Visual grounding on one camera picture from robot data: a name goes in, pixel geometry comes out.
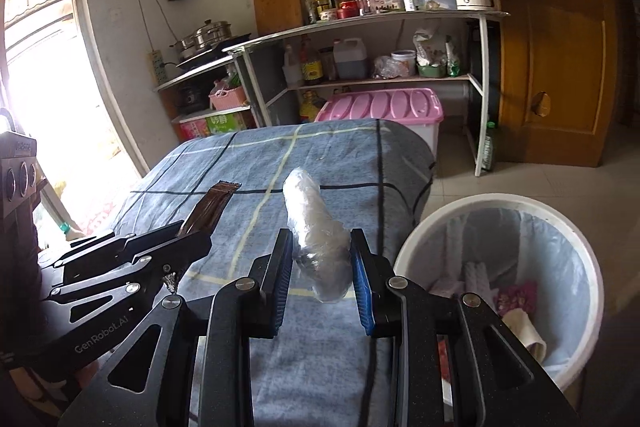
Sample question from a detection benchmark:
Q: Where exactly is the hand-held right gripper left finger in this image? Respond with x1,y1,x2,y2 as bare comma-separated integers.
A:
57,228,294,427

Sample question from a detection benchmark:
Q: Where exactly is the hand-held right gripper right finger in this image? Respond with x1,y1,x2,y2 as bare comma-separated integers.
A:
349,228,583,427

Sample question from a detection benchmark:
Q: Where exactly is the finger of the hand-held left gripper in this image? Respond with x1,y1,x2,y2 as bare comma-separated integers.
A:
42,232,212,325
37,219,187,286

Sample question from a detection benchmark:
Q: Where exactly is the clear plastic wrap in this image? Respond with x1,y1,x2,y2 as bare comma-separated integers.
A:
281,168,353,305

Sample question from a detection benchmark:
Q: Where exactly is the brown snack wrapper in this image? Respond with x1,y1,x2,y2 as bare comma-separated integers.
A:
161,181,241,294

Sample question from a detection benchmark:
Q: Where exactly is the white quilted cloth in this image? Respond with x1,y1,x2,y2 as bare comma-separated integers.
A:
462,261,498,308

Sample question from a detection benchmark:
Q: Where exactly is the white round trash bin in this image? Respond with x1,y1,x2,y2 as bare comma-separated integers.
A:
392,193,606,395

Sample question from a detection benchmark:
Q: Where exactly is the translucent bin liner bag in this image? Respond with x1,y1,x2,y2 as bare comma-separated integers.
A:
415,207,588,378

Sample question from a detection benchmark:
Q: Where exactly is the person's left hand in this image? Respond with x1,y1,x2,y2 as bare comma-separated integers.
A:
7,366,88,390

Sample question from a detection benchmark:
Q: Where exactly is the blue checked blanket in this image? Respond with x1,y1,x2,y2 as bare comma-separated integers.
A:
107,118,436,427

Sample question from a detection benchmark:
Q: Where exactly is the green cardboard box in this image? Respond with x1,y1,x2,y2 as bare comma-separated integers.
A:
205,112,248,135

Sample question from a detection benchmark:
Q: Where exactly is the grey low shelf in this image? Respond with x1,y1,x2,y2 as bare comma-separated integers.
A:
154,52,261,142

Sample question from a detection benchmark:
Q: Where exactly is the pink woven basket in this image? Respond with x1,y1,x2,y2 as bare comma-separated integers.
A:
209,87,248,112

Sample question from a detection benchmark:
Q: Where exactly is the white power strip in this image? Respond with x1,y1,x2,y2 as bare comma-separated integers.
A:
150,49,168,85

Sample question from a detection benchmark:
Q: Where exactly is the yellow cooking oil bottle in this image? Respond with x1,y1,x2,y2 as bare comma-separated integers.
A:
299,89,327,124

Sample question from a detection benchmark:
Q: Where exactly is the green glass bottle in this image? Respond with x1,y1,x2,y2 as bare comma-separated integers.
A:
481,122,497,172

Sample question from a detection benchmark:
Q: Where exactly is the steel cooking pot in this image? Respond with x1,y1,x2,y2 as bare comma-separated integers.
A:
172,34,198,58

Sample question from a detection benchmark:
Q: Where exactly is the clear plastic bottle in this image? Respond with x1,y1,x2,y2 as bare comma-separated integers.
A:
282,44,303,88

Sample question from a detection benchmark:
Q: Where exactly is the soy sauce bottle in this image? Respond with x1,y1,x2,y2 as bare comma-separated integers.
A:
299,36,325,85

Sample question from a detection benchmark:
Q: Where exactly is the steel steamer pot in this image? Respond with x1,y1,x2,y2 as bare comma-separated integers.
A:
194,19,233,50

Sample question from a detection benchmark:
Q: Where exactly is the crumpled clear plastic bag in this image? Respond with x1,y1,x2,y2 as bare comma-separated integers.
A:
371,56,401,78

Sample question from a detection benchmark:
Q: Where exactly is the dark glass jar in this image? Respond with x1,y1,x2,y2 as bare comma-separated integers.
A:
320,47,337,82

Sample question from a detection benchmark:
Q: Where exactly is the dark liquid plastic jug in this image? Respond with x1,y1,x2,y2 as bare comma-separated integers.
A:
332,38,369,80

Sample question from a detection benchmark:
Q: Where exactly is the green bowl with bags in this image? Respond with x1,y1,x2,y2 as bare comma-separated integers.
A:
412,29,448,78

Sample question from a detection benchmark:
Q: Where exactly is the white metal kitchen shelf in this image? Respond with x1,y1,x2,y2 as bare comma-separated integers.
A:
222,9,511,178

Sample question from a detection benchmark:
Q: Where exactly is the wooden door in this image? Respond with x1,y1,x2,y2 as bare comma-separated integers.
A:
472,0,621,168

